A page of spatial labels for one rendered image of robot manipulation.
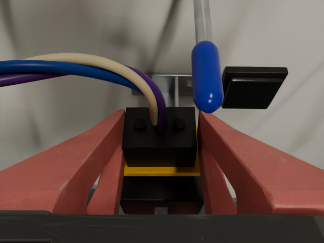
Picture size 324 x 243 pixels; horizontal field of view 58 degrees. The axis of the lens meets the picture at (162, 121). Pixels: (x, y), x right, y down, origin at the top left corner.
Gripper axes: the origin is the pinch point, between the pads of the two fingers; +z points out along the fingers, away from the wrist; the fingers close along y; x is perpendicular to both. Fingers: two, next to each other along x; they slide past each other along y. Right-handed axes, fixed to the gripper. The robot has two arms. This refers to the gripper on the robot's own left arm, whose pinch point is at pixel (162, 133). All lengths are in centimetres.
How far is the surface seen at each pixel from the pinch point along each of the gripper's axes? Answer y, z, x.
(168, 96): -0.5, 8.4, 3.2
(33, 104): 10.3, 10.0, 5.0
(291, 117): -10.8, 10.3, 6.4
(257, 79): -6.1, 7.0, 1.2
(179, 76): -1.2, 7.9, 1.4
